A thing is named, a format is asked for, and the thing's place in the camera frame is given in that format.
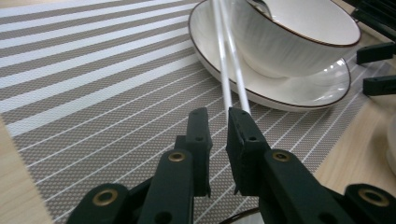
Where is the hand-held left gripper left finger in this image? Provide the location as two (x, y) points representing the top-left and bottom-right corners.
(173, 106), (214, 199)

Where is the grey striped placemat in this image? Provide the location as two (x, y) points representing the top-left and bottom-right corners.
(0, 0), (387, 224)

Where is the white bowl dark rim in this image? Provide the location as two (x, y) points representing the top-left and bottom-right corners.
(230, 0), (362, 79)

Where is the white chopstick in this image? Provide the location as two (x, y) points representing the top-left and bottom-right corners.
(219, 0), (252, 116)
(211, 0), (233, 118)

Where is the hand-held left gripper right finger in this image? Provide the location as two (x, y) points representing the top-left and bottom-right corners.
(225, 106), (273, 197)

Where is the black wire basket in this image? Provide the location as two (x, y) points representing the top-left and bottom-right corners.
(342, 0), (396, 41)

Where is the white plate dark rim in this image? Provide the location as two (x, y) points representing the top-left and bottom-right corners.
(218, 207), (261, 224)
(188, 0), (352, 113)

